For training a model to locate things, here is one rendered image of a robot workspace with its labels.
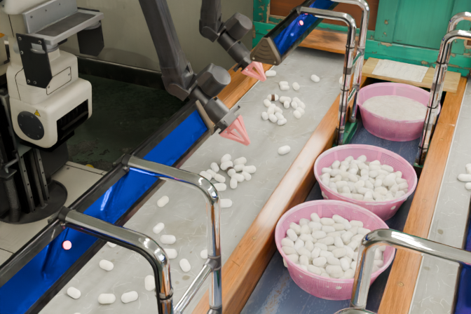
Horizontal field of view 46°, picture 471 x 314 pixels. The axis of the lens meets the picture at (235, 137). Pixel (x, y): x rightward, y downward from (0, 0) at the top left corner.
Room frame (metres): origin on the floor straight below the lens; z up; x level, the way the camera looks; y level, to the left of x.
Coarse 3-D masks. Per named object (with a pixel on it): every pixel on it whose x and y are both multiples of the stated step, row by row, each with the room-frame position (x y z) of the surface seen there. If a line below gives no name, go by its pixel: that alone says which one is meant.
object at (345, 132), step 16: (336, 0) 1.57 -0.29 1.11; (352, 0) 1.55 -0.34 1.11; (320, 16) 1.44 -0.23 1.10; (336, 16) 1.42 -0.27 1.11; (368, 16) 1.54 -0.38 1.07; (352, 32) 1.40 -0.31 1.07; (352, 48) 1.40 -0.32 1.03; (352, 64) 1.41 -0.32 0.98; (352, 96) 1.47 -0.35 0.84; (352, 112) 1.53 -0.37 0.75; (336, 128) 1.40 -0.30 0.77; (352, 128) 1.50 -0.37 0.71; (336, 144) 1.40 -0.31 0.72
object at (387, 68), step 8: (376, 64) 1.84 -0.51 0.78; (384, 64) 1.84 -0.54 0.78; (392, 64) 1.84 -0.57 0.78; (400, 64) 1.84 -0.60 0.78; (408, 64) 1.84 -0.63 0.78; (376, 72) 1.78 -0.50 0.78; (384, 72) 1.78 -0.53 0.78; (392, 72) 1.78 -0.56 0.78; (400, 72) 1.78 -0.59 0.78; (408, 72) 1.78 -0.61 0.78; (416, 72) 1.78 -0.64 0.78; (424, 72) 1.78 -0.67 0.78; (416, 80) 1.72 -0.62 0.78
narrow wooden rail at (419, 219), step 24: (456, 96) 1.62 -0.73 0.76; (456, 120) 1.47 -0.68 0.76; (432, 144) 1.32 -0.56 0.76; (432, 168) 1.21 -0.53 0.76; (432, 192) 1.10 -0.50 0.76; (408, 216) 1.01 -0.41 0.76; (432, 216) 1.05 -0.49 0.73; (408, 264) 0.85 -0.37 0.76; (408, 288) 0.78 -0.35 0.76; (384, 312) 0.72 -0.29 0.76; (408, 312) 0.73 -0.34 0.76
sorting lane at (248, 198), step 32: (288, 64) 1.93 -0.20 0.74; (320, 64) 1.93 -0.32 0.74; (256, 96) 1.67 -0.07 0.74; (288, 96) 1.67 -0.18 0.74; (320, 96) 1.67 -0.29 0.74; (256, 128) 1.45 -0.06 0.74; (288, 128) 1.45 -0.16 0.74; (192, 160) 1.28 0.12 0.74; (256, 160) 1.28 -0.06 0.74; (288, 160) 1.28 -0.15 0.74; (160, 192) 1.13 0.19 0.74; (192, 192) 1.13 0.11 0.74; (224, 192) 1.13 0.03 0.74; (256, 192) 1.13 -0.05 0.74; (128, 224) 1.01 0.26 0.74; (192, 224) 1.01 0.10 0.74; (224, 224) 1.01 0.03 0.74; (96, 256) 0.90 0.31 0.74; (128, 256) 0.90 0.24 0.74; (192, 256) 0.90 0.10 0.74; (224, 256) 0.90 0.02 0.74; (64, 288) 0.81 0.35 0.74; (96, 288) 0.81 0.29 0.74; (128, 288) 0.81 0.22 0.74
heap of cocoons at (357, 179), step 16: (352, 160) 1.29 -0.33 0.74; (320, 176) 1.21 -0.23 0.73; (336, 176) 1.20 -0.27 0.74; (352, 176) 1.20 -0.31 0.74; (368, 176) 1.21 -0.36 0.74; (384, 176) 1.20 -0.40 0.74; (400, 176) 1.21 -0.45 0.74; (336, 192) 1.13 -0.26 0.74; (352, 192) 1.15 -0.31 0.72; (368, 192) 1.13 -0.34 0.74; (384, 192) 1.14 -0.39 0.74; (400, 192) 1.13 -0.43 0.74
